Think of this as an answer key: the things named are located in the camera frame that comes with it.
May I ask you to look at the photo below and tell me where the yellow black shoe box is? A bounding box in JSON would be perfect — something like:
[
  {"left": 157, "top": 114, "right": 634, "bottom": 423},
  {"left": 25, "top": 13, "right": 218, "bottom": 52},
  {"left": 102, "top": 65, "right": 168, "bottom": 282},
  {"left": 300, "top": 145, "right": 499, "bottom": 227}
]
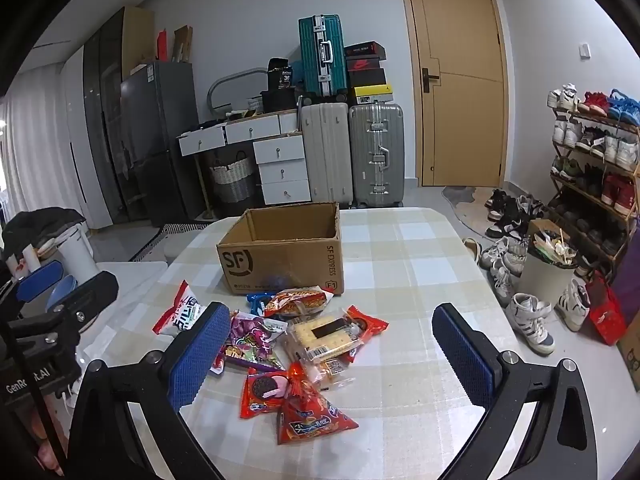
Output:
[{"left": 353, "top": 85, "right": 393, "bottom": 106}]

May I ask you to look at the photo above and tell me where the purple candy packet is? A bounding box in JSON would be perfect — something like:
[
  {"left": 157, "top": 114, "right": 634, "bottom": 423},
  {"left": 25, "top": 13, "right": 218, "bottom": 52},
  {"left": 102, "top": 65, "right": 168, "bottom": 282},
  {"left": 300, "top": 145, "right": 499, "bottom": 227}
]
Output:
[{"left": 210, "top": 310, "right": 288, "bottom": 376}]

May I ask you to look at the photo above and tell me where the beige round floor mat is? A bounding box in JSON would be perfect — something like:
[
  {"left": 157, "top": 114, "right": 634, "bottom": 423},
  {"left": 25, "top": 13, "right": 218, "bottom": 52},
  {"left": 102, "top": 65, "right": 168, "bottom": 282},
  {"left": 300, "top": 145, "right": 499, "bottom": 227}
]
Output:
[{"left": 450, "top": 195, "right": 531, "bottom": 246}]

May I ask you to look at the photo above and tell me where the red cookie packet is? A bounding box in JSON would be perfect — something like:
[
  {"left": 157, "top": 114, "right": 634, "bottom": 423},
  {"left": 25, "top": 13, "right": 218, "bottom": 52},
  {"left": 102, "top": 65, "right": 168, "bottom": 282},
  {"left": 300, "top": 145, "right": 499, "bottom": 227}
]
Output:
[
  {"left": 240, "top": 367, "right": 293, "bottom": 420},
  {"left": 345, "top": 305, "right": 390, "bottom": 363}
]

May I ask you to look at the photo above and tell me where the red black shoe box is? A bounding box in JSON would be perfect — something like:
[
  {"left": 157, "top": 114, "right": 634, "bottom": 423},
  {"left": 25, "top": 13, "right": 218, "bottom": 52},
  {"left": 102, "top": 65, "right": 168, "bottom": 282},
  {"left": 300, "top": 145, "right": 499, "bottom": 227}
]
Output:
[{"left": 346, "top": 57, "right": 386, "bottom": 73}]

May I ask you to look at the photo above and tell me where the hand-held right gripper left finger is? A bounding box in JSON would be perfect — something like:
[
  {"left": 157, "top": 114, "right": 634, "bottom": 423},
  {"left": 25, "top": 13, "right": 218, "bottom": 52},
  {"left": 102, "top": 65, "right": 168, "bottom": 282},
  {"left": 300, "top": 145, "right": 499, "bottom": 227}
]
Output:
[{"left": 66, "top": 301, "right": 232, "bottom": 480}]

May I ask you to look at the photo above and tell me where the white red snack packet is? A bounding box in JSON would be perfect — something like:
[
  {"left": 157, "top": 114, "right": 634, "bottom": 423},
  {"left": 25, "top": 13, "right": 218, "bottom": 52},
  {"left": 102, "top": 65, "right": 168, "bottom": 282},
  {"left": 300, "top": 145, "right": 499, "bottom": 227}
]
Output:
[{"left": 152, "top": 280, "right": 208, "bottom": 338}]

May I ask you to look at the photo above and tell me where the brown cardboard sheet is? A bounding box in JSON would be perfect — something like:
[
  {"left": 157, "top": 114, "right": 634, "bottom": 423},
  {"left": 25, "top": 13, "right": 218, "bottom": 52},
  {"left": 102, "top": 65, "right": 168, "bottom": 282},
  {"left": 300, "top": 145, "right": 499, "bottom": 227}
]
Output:
[{"left": 172, "top": 25, "right": 193, "bottom": 64}]

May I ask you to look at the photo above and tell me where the printed cardboard box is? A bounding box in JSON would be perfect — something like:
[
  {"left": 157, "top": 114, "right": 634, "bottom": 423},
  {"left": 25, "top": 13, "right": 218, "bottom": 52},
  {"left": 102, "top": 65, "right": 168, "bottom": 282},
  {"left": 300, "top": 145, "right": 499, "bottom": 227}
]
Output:
[{"left": 617, "top": 325, "right": 640, "bottom": 391}]

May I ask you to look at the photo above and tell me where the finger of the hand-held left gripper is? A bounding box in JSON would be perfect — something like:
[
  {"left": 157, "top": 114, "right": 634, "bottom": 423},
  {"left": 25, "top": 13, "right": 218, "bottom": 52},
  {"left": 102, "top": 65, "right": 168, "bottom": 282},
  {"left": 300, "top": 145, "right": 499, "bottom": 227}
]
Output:
[
  {"left": 14, "top": 270, "right": 121, "bottom": 344},
  {"left": 16, "top": 263, "right": 64, "bottom": 304}
]

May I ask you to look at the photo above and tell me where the person's left hand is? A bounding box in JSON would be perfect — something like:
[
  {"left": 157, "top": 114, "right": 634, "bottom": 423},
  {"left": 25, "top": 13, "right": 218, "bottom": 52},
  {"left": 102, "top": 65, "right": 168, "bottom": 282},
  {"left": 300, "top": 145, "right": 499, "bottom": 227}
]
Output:
[{"left": 25, "top": 405, "right": 68, "bottom": 477}]

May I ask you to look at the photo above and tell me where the scattered pile of sneakers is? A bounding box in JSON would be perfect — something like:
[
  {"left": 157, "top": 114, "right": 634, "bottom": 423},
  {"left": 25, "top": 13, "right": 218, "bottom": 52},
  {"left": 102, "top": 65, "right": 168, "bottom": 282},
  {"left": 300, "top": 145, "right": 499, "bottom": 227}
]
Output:
[{"left": 462, "top": 189, "right": 593, "bottom": 357}]

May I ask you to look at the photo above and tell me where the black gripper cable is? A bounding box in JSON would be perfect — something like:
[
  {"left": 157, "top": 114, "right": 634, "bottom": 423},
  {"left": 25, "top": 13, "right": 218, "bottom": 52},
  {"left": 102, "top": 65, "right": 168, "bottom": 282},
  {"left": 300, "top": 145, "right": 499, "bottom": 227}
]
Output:
[{"left": 0, "top": 305, "right": 68, "bottom": 478}]

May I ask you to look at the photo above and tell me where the black printed bag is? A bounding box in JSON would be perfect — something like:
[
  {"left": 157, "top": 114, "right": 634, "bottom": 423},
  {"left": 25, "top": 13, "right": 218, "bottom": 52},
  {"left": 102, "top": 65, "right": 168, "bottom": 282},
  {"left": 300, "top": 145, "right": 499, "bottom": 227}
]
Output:
[{"left": 266, "top": 57, "right": 293, "bottom": 92}]

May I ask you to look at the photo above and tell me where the blue bowl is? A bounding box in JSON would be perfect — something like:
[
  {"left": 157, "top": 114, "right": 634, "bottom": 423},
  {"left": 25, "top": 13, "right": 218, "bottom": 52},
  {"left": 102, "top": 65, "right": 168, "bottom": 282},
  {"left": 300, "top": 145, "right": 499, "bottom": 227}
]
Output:
[{"left": 46, "top": 276, "right": 77, "bottom": 313}]

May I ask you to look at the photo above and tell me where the brown cardboard box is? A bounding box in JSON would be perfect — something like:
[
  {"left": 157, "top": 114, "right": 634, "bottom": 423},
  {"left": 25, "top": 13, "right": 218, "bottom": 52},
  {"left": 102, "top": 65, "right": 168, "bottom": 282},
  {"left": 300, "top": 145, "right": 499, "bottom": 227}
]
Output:
[{"left": 216, "top": 202, "right": 346, "bottom": 297}]

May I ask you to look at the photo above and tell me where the grey glass cabinet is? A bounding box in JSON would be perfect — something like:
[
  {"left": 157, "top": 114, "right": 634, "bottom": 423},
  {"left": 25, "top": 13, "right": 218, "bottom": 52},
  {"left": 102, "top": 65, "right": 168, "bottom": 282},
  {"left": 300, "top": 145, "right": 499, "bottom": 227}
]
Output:
[{"left": 82, "top": 6, "right": 156, "bottom": 223}]

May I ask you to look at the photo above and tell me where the clear cracker packet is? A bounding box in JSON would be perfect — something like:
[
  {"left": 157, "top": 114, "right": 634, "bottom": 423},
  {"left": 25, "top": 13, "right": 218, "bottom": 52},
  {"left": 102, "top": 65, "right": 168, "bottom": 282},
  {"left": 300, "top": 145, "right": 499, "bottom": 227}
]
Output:
[{"left": 287, "top": 310, "right": 363, "bottom": 361}]

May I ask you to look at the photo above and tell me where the white drawer desk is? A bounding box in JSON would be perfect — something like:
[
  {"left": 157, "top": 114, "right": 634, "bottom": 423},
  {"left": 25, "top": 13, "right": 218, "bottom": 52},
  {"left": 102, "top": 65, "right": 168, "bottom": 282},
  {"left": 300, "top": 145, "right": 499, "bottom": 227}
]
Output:
[{"left": 178, "top": 110, "right": 311, "bottom": 206}]

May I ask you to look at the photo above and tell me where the blue cookie packet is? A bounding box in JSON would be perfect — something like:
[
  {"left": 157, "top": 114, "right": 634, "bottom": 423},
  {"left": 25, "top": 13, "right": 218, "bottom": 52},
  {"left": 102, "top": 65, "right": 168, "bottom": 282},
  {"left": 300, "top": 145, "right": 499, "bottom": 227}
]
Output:
[{"left": 246, "top": 290, "right": 278, "bottom": 317}]

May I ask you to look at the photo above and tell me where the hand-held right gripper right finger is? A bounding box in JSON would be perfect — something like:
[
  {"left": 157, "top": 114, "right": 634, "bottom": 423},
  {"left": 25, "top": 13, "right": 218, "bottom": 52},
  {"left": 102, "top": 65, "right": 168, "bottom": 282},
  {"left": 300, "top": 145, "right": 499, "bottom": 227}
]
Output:
[{"left": 432, "top": 302, "right": 596, "bottom": 480}]

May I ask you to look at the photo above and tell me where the purple bag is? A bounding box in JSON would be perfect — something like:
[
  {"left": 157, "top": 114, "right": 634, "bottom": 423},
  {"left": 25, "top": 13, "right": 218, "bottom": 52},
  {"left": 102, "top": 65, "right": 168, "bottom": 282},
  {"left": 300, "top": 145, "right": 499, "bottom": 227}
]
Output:
[{"left": 612, "top": 255, "right": 640, "bottom": 311}]

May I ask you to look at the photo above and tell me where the red gift bag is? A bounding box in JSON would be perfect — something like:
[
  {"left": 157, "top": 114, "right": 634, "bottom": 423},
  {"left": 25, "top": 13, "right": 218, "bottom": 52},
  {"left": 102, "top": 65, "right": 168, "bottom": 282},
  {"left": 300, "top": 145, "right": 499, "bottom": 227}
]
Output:
[{"left": 585, "top": 272, "right": 628, "bottom": 346}]

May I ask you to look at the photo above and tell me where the black cloth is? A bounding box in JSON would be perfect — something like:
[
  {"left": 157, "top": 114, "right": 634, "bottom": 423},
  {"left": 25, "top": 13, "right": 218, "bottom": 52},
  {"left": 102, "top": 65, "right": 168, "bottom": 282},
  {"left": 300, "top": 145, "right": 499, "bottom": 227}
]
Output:
[{"left": 2, "top": 208, "right": 88, "bottom": 261}]

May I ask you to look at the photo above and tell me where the white curtain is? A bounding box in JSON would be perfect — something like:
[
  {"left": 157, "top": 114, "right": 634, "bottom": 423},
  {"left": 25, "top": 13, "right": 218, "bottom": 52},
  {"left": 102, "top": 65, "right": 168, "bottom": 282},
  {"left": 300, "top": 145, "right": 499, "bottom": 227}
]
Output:
[{"left": 0, "top": 80, "right": 76, "bottom": 221}]

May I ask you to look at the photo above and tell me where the dark grey refrigerator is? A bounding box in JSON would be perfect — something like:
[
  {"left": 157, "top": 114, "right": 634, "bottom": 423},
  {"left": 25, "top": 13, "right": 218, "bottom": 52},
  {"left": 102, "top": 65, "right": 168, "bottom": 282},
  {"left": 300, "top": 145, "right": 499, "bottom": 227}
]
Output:
[{"left": 120, "top": 61, "right": 206, "bottom": 216}]

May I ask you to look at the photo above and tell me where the clear bread packet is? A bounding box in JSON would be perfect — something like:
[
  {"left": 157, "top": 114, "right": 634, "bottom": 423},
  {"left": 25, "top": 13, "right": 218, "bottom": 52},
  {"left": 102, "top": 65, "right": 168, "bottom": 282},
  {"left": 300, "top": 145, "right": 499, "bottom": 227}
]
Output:
[{"left": 300, "top": 347, "right": 358, "bottom": 391}]

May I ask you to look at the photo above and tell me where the white wardrobe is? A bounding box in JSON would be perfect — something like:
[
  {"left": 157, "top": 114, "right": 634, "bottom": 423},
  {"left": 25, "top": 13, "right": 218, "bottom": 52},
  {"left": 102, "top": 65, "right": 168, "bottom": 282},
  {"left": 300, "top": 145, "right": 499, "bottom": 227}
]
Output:
[{"left": 60, "top": 47, "right": 113, "bottom": 231}]

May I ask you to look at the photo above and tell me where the black storage bin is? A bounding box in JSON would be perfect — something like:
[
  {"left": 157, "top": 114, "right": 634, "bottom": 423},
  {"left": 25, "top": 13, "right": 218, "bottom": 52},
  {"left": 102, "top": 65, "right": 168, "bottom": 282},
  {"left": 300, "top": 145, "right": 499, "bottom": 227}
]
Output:
[{"left": 260, "top": 89, "right": 301, "bottom": 113}]

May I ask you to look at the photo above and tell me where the silver suitcase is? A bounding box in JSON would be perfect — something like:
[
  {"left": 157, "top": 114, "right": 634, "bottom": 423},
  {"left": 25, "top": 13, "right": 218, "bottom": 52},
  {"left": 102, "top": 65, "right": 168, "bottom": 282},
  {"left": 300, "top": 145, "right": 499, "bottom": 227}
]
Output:
[{"left": 348, "top": 104, "right": 405, "bottom": 208}]

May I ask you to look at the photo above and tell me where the white kettle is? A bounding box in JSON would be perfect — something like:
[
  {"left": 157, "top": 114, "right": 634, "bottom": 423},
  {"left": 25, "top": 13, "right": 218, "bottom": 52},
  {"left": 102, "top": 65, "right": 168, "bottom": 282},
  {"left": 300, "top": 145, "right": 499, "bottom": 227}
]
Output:
[{"left": 57, "top": 224, "right": 96, "bottom": 286}]

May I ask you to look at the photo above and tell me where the wooden door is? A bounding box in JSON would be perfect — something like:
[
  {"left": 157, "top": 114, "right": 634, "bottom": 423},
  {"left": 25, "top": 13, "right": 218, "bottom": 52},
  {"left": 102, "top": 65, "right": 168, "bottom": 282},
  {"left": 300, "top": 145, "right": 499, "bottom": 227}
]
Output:
[{"left": 396, "top": 0, "right": 510, "bottom": 188}]

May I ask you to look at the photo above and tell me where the red triangular snack packet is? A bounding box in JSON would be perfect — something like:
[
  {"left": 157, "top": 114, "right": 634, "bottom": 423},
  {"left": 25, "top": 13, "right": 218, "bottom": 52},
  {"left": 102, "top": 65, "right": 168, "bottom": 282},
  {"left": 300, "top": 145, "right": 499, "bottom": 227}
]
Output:
[{"left": 276, "top": 360, "right": 360, "bottom": 446}]

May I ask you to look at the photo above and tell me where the white marble table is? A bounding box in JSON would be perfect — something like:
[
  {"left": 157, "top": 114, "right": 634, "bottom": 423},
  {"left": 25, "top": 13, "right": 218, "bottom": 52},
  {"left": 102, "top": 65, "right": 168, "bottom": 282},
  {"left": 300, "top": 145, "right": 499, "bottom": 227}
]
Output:
[{"left": 75, "top": 260, "right": 168, "bottom": 371}]

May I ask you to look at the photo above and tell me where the beige suitcase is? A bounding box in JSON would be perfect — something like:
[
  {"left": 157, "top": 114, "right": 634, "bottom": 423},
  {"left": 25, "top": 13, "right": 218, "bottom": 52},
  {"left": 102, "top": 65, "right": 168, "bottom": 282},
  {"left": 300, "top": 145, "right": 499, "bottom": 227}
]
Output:
[{"left": 300, "top": 102, "right": 353, "bottom": 206}]

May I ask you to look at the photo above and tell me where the silver arched tube frame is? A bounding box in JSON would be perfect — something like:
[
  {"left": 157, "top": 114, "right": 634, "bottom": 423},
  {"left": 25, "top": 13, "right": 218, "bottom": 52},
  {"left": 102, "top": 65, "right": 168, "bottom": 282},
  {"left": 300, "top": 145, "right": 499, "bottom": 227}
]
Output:
[{"left": 207, "top": 69, "right": 268, "bottom": 121}]

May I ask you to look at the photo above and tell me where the teal suitcase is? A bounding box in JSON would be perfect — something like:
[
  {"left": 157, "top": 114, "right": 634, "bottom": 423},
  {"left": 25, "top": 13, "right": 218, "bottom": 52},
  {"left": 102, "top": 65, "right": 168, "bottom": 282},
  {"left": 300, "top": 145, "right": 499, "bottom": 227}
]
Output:
[{"left": 298, "top": 15, "right": 349, "bottom": 101}]

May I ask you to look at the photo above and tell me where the woven laundry basket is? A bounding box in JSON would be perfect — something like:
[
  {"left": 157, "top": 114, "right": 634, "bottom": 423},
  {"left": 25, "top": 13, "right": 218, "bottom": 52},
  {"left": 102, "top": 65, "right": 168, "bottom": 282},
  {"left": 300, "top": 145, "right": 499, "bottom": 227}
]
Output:
[{"left": 209, "top": 156, "right": 257, "bottom": 204}]

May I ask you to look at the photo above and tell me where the white trash bin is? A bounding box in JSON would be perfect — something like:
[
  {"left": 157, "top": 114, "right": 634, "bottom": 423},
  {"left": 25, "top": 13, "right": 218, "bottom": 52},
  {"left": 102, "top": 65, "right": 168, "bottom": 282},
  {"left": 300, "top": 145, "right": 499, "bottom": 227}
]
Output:
[{"left": 517, "top": 219, "right": 583, "bottom": 308}]

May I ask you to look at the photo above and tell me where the wooden shoe rack with shoes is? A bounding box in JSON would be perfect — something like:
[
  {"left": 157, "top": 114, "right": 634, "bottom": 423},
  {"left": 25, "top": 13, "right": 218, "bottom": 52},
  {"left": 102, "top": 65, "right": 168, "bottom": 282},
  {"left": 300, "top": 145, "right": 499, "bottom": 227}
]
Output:
[{"left": 546, "top": 84, "right": 640, "bottom": 261}]

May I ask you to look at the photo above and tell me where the grey irregular floor mat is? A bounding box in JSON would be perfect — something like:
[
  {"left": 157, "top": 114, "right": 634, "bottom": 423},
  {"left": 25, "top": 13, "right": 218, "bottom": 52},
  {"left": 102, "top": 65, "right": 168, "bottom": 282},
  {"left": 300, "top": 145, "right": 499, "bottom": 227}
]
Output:
[{"left": 442, "top": 186, "right": 476, "bottom": 206}]

